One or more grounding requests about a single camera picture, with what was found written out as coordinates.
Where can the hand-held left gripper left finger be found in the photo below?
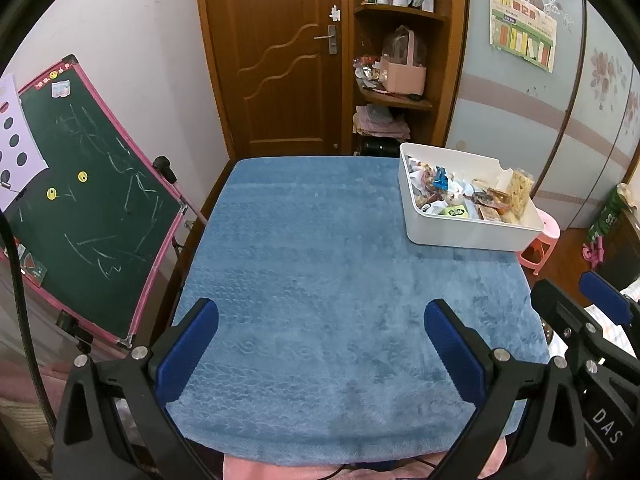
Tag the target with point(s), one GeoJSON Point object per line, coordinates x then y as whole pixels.
{"type": "Point", "coordinates": [187, 350]}

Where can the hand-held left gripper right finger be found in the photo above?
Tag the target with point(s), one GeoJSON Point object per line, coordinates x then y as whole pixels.
{"type": "Point", "coordinates": [455, 355]}

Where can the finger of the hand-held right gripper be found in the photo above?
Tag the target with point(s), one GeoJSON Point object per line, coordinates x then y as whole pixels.
{"type": "Point", "coordinates": [605, 297]}
{"type": "Point", "coordinates": [562, 307]}

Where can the white plastic storage box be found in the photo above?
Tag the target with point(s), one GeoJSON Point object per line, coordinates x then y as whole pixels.
{"type": "Point", "coordinates": [450, 237]}

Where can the clear packet of brown bars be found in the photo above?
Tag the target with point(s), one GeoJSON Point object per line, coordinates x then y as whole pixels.
{"type": "Point", "coordinates": [520, 190]}

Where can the red clear snack packet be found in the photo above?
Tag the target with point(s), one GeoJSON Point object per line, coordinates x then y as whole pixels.
{"type": "Point", "coordinates": [492, 197]}

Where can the small green packet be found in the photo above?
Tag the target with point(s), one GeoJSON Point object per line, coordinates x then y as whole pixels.
{"type": "Point", "coordinates": [455, 212]}

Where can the white silver wrapper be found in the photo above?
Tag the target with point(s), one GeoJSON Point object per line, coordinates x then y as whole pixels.
{"type": "Point", "coordinates": [459, 188]}

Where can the blue foil candy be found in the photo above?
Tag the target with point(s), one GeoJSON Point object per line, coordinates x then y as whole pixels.
{"type": "Point", "coordinates": [441, 178]}

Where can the apple print snack packet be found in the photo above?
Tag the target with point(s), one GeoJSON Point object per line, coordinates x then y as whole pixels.
{"type": "Point", "coordinates": [424, 174]}

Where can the pink toy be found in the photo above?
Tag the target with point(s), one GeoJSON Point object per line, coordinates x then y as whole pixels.
{"type": "Point", "coordinates": [592, 253]}

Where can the dark wooden cabinet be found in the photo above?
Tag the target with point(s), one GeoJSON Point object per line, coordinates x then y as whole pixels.
{"type": "Point", "coordinates": [622, 255]}

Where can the pink plastic stool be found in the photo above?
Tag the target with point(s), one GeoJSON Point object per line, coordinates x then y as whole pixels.
{"type": "Point", "coordinates": [542, 247]}

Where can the green printed packet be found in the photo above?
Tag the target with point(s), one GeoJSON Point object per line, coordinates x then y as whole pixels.
{"type": "Point", "coordinates": [607, 215]}

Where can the blue plush blanket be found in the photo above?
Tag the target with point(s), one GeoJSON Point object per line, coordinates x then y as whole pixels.
{"type": "Point", "coordinates": [325, 310]}

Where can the red green sticker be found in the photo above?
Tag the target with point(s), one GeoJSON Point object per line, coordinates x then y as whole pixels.
{"type": "Point", "coordinates": [32, 262]}

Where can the black easel knob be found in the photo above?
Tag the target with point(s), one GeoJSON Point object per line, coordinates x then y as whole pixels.
{"type": "Point", "coordinates": [165, 167]}

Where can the pale blue flowered wardrobe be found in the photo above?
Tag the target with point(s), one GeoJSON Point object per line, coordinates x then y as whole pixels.
{"type": "Point", "coordinates": [550, 120]}

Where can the dark bag under shelf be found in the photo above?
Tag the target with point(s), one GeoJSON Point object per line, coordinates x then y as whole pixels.
{"type": "Point", "coordinates": [380, 147]}

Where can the folded pink cloths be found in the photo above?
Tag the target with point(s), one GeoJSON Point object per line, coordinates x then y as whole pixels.
{"type": "Point", "coordinates": [380, 120]}

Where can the white paper with black dots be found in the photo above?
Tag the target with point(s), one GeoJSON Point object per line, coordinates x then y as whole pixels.
{"type": "Point", "coordinates": [15, 140]}

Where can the brown wooden corner shelf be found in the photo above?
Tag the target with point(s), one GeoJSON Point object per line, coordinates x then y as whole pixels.
{"type": "Point", "coordinates": [445, 60]}

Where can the pale sticker on chalkboard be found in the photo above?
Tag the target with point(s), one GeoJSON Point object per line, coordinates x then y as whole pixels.
{"type": "Point", "coordinates": [61, 89]}

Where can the pile of shiny wrappers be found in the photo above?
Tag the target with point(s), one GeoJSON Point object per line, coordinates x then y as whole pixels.
{"type": "Point", "coordinates": [367, 72]}

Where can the brown wooden door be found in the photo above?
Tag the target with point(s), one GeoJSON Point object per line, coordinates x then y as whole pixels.
{"type": "Point", "coordinates": [275, 60]}

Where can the white door hook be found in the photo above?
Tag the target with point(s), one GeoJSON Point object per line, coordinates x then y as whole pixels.
{"type": "Point", "coordinates": [334, 11]}

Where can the green chalkboard with pink frame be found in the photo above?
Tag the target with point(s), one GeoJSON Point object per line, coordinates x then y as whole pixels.
{"type": "Point", "coordinates": [90, 200]}

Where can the colourful wall poster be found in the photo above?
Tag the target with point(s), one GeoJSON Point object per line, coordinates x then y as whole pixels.
{"type": "Point", "coordinates": [522, 27]}

